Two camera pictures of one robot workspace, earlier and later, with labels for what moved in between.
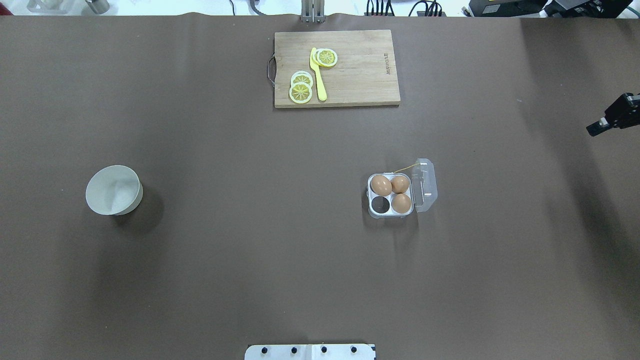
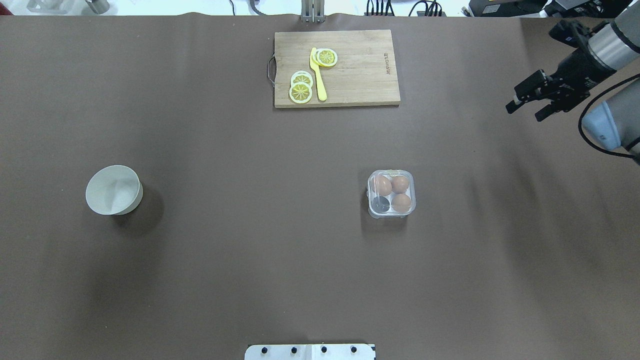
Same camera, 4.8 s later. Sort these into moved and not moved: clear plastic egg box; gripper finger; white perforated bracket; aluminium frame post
Moved: gripper finger; clear plastic egg box
Not moved: white perforated bracket; aluminium frame post
